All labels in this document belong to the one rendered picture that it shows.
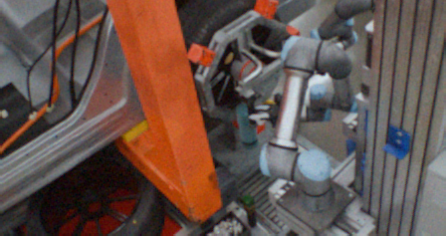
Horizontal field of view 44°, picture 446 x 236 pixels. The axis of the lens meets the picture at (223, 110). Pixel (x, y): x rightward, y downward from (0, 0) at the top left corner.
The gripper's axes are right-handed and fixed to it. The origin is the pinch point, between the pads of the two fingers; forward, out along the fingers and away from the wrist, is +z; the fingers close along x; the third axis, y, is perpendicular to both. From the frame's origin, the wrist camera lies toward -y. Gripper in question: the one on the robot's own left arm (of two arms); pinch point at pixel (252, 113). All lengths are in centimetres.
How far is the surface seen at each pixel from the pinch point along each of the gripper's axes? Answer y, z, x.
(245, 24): -28.8, 1.3, 28.1
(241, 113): 9.0, 6.4, 8.9
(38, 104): 4, 111, 16
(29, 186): 3, 97, -37
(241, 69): -7.0, 5.3, 22.4
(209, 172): 3.5, 17.0, -31.2
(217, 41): -27.2, 13.5, 19.0
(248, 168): 68, 10, 22
